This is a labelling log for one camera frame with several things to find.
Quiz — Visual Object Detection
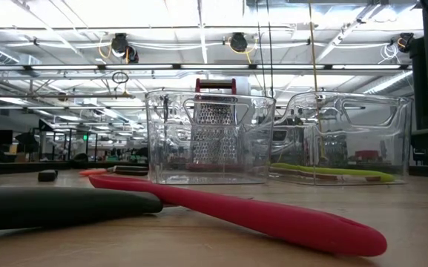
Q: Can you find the red spoon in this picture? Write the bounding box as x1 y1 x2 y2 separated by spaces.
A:
88 174 388 257

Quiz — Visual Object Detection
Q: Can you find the light green spoon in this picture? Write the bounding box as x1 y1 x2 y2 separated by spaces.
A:
271 162 396 184

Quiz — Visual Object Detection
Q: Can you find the black-handled silver-blade knife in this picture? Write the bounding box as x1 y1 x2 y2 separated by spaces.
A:
0 186 164 231
105 165 150 177

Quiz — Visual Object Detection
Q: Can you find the red metal box grater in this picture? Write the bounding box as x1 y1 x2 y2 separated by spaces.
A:
187 77 251 174

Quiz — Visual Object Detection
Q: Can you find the clear plastic bin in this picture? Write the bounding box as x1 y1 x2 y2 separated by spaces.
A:
269 90 414 186
145 90 277 185

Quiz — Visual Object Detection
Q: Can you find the white box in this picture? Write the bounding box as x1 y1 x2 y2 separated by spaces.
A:
235 76 252 98

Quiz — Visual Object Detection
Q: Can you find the long ceiling light strip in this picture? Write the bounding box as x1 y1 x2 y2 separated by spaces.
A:
0 63 411 71

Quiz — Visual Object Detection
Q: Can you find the red background box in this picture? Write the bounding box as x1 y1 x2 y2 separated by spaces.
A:
354 149 381 162

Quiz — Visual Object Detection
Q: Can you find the background robot workstation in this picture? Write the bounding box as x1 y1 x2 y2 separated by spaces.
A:
31 118 99 163

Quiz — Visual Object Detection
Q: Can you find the small black block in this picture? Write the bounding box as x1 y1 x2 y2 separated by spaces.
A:
37 169 59 182

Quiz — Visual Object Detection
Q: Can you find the black ceiling cable reel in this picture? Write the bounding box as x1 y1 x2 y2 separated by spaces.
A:
398 32 415 50
229 32 248 53
110 32 139 64

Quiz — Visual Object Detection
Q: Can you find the thin black hanging cable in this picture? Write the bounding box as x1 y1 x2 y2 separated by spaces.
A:
254 0 263 93

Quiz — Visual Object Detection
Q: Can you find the black hanging cable ring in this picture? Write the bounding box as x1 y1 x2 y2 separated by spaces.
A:
111 70 130 85

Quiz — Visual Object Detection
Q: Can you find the yellow hanging cord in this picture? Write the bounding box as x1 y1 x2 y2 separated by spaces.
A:
307 0 328 166

